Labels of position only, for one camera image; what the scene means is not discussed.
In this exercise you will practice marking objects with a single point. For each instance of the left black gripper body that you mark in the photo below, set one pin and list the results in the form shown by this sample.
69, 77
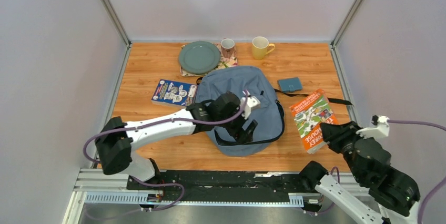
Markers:
235, 126

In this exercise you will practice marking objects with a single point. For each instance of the blue fabric backpack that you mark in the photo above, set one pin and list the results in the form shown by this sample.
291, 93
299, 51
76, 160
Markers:
270, 116

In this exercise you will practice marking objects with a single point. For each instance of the teal wallet notebook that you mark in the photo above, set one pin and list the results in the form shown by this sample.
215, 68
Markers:
289, 85

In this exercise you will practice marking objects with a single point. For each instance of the aluminium frame rail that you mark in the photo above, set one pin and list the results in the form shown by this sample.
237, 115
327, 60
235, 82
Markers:
93, 187

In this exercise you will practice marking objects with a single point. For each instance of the floral serving tray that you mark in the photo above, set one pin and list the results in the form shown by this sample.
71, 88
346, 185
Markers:
223, 63

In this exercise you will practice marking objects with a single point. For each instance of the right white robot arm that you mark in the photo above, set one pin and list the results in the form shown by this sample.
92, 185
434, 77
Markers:
395, 192

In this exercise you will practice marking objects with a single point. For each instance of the green ceramic plate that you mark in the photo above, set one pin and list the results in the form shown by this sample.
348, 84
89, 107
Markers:
199, 57

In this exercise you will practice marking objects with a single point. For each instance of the yellow ceramic mug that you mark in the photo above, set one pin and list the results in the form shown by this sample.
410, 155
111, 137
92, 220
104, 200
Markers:
261, 47

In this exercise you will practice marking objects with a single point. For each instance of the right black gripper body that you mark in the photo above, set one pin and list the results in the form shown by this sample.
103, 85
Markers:
341, 139

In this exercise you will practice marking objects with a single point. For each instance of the dark blue paperback book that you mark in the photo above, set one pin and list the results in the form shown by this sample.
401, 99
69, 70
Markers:
173, 93

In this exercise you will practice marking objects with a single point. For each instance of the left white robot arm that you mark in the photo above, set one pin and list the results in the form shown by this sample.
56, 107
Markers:
118, 141

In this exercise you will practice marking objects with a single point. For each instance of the orange treehouse book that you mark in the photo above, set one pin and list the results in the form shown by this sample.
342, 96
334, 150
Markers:
308, 115

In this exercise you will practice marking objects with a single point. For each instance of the pink patterned mug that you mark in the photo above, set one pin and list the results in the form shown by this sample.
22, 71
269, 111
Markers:
227, 47

